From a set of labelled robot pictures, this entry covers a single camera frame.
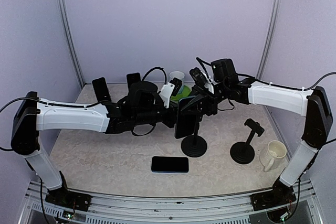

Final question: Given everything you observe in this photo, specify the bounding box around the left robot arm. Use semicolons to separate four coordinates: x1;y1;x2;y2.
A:
10;73;182;206

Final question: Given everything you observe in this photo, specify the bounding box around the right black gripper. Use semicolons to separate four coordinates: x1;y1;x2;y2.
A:
178;79;228;115

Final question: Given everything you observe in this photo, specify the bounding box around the left aluminium corner post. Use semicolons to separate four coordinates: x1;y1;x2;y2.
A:
57;0;86;88

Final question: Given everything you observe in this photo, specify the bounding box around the light blue mug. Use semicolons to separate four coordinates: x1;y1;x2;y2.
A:
169;71;185;82

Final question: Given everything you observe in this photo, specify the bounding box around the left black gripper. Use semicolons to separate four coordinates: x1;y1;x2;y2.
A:
134;101;185;129

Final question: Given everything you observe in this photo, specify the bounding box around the teal phone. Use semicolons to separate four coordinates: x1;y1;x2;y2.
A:
174;95;198;139

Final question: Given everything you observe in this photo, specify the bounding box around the green saucer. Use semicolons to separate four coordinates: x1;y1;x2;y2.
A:
170;85;191;103

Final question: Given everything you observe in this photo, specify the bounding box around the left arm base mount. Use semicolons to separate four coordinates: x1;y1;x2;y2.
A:
45;172;92;212

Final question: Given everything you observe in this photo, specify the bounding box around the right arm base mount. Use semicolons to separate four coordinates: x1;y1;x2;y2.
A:
250;177;297;211

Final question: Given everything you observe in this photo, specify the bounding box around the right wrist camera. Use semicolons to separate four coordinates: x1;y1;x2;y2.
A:
189;67;207;87

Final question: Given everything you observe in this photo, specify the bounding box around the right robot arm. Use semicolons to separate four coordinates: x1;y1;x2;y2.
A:
181;58;333;205

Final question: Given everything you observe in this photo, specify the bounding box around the black pole stand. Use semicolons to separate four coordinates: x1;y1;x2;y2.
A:
230;118;265;165
181;114;207;158

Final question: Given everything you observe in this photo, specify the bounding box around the cream ceramic mug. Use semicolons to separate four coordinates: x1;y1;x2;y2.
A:
259;141;287;172

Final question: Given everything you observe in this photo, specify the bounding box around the centre bottom blue phone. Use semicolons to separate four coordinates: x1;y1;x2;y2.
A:
151;156;189;173

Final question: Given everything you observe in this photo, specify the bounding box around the aluminium corner post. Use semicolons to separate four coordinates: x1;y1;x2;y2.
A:
57;0;86;88
256;0;281;79

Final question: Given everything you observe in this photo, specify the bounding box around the front aluminium rail frame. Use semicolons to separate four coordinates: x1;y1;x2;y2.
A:
19;182;323;224

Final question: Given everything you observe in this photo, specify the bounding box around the right aluminium corner post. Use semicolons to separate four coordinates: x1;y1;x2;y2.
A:
256;0;281;79

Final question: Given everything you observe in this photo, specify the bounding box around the black phone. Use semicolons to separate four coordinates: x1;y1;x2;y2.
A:
92;77;111;102
127;72;141;93

